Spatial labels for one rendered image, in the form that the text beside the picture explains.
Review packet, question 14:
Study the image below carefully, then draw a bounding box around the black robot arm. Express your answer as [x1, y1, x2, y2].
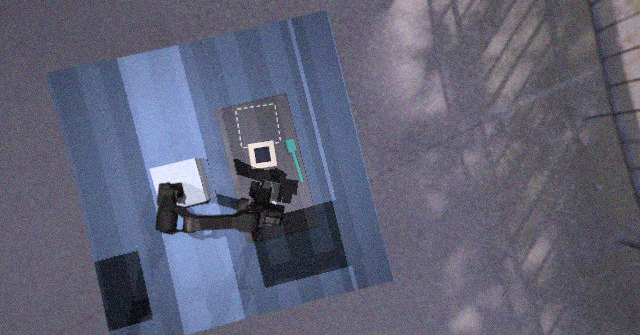
[156, 181, 284, 235]

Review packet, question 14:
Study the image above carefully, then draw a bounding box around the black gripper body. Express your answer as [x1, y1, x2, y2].
[236, 197, 285, 211]

